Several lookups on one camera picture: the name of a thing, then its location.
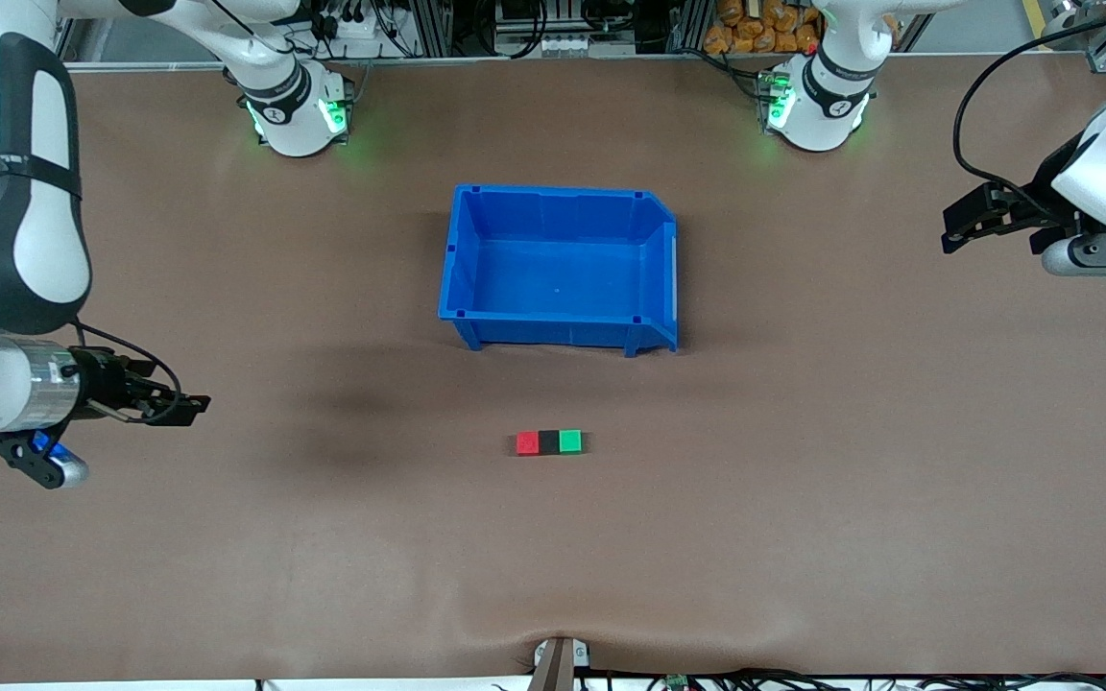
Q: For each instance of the white power strip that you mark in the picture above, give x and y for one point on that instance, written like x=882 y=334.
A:
x=356 y=27

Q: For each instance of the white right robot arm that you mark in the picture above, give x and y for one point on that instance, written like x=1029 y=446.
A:
x=15 y=240

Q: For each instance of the white connector block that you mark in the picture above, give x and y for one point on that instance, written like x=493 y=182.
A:
x=572 y=44

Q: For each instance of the black cube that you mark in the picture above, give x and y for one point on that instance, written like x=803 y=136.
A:
x=549 y=441

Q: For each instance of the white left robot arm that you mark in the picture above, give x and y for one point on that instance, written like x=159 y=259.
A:
x=817 y=115

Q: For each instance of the metal table edge clamp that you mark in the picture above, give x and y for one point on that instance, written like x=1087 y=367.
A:
x=553 y=667

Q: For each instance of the orange toy bread pile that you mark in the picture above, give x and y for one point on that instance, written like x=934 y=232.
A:
x=755 y=34

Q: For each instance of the green cube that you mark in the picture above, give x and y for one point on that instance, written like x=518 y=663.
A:
x=569 y=440

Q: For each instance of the black electronics rack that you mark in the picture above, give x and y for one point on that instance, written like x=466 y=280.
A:
x=515 y=19

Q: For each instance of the aluminium frame profile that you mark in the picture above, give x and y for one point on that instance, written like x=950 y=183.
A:
x=1105 y=43

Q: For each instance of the blue plastic storage bin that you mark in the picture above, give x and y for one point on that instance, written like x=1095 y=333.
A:
x=553 y=278

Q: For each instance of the red cube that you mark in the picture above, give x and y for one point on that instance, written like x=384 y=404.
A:
x=527 y=442

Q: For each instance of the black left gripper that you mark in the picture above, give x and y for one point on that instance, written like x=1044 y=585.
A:
x=1043 y=195

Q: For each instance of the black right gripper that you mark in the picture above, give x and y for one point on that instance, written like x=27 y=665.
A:
x=100 y=383

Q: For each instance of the small green connector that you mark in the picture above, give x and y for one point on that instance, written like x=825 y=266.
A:
x=677 y=681

